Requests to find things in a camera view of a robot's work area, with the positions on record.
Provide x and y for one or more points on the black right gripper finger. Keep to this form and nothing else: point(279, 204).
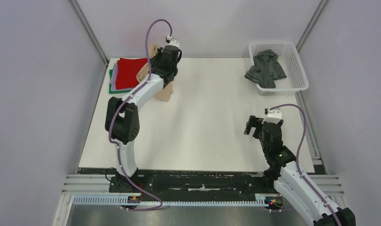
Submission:
point(249, 127)
point(254, 121)

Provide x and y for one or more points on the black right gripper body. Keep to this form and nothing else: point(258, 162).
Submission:
point(265, 148)

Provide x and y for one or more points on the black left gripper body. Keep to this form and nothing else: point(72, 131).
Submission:
point(158, 58)

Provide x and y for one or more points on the beige t shirt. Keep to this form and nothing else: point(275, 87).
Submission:
point(165, 94)

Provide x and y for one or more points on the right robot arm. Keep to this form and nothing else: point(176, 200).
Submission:
point(293, 183)

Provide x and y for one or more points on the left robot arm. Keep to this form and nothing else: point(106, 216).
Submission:
point(122, 116)

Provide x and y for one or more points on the folded red t shirt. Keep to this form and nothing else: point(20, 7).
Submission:
point(127, 72)

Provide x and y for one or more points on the dark grey t shirt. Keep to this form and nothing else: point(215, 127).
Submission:
point(265, 70)

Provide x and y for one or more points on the folded lavender t shirt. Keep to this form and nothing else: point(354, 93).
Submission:
point(114, 79)

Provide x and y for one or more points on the white plastic basket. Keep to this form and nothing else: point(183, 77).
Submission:
point(290, 62)

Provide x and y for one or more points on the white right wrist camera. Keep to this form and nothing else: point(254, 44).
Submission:
point(272, 116)

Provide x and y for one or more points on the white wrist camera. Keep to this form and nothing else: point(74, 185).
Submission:
point(172, 41)
point(272, 116)

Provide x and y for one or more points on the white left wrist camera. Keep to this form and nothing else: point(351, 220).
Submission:
point(172, 41)

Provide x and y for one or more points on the left aluminium corner post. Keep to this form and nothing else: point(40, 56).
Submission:
point(90, 33)

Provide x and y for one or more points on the aluminium corner post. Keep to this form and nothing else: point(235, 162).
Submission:
point(311, 24)
point(90, 33)

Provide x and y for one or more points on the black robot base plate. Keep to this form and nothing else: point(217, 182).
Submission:
point(189, 186)

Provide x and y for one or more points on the right aluminium corner post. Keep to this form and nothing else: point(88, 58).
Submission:
point(311, 24)

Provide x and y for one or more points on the white slotted cable duct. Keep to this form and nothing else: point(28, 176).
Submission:
point(123, 200)

